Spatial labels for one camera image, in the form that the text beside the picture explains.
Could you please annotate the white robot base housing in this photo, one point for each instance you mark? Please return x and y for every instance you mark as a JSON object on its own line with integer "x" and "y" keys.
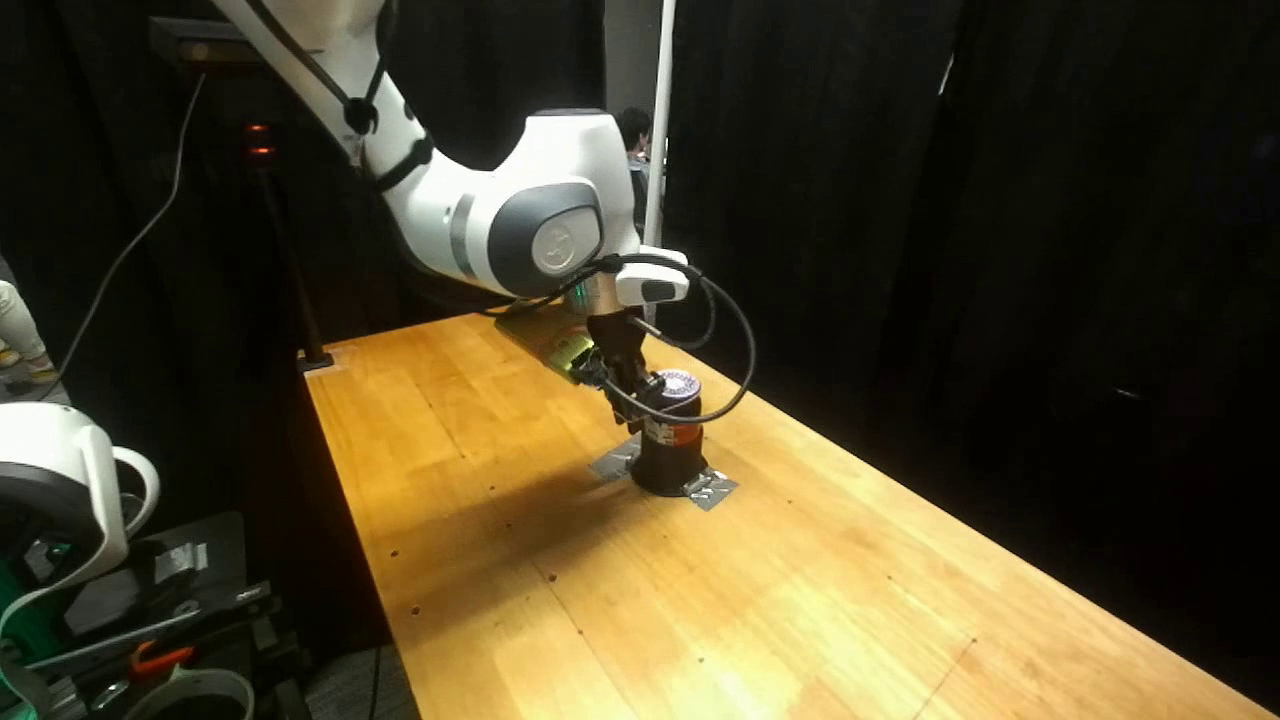
{"x": 75, "y": 491}

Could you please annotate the white vertical pole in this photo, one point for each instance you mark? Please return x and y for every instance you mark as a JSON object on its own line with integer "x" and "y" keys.
{"x": 663, "y": 110}

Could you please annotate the dark cup with white lid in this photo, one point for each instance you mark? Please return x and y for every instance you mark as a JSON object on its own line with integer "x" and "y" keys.
{"x": 671, "y": 435}

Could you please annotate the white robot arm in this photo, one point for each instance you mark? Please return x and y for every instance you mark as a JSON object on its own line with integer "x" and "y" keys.
{"x": 555, "y": 221}

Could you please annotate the orange handled clamp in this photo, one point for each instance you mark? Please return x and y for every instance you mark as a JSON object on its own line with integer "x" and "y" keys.
{"x": 147, "y": 661}

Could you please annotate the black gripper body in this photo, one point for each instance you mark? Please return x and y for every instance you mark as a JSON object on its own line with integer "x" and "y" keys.
{"x": 616, "y": 360}

